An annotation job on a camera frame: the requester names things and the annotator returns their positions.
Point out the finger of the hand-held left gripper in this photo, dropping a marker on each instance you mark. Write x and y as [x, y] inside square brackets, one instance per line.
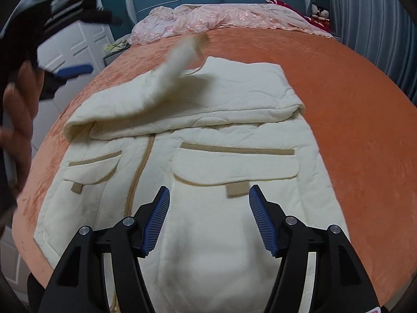
[101, 17]
[76, 70]

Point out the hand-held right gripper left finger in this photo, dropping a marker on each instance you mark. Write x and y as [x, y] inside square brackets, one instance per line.
[158, 221]

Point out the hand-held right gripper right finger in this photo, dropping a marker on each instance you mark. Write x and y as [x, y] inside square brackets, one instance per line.
[262, 221]

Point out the cream padded jacket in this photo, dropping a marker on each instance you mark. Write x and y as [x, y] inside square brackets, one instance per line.
[208, 130]

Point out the person's left hand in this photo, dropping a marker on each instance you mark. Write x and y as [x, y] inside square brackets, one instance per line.
[21, 114]

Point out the white panelled wardrobe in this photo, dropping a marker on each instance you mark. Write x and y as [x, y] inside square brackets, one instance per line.
[75, 45]

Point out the dark bedside basket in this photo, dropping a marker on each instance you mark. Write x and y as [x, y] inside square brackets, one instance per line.
[114, 50]

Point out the pink lace quilt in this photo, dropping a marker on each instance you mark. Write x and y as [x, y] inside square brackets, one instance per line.
[208, 18]

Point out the orange bed blanket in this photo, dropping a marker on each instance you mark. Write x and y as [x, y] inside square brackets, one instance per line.
[352, 111]

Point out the red cloth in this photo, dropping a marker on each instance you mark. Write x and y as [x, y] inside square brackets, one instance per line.
[293, 9]

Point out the small plush toy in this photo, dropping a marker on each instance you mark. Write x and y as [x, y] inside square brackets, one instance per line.
[319, 14]

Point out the grey pleated curtain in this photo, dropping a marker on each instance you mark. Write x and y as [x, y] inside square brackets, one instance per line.
[374, 16]

